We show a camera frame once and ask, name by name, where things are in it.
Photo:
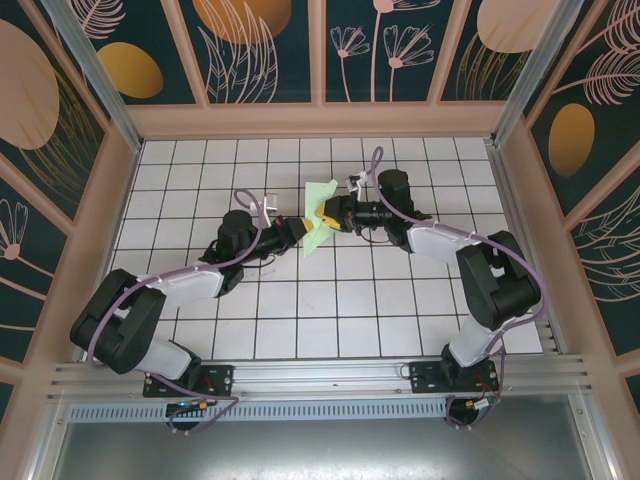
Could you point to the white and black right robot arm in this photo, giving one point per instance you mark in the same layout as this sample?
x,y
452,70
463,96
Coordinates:
x,y
435,242

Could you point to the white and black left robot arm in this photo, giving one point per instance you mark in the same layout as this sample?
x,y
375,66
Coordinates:
x,y
190,282

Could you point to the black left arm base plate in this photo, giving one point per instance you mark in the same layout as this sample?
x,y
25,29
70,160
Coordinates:
x,y
220,380

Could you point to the aluminium corner post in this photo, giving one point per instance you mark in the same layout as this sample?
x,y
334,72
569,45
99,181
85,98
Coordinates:
x,y
93,70
540,70

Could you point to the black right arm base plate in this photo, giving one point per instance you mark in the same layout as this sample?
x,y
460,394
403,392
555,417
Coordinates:
x,y
425,377

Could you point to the aluminium side rail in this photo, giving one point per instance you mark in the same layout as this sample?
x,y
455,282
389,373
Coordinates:
x,y
511,200

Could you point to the grey sheet metal panel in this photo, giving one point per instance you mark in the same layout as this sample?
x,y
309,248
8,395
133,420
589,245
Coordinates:
x,y
320,450

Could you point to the aluminium mounting rail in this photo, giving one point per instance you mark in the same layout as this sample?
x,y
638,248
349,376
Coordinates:
x,y
320,375

